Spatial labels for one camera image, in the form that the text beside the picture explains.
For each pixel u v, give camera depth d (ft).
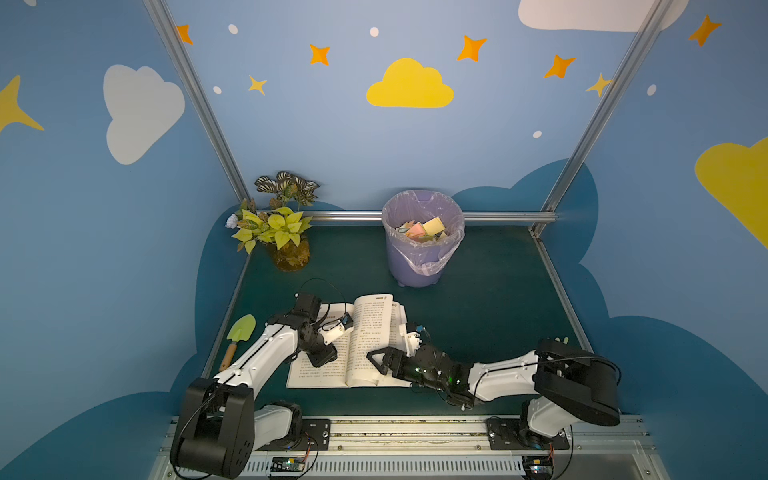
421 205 3.16
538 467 2.36
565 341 2.91
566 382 1.47
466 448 2.44
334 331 2.53
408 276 3.33
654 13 2.30
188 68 2.53
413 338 2.51
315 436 2.45
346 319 2.53
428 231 3.32
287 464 2.35
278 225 2.89
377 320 2.81
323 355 2.47
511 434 2.42
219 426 1.33
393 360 2.32
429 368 2.03
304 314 2.26
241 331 2.97
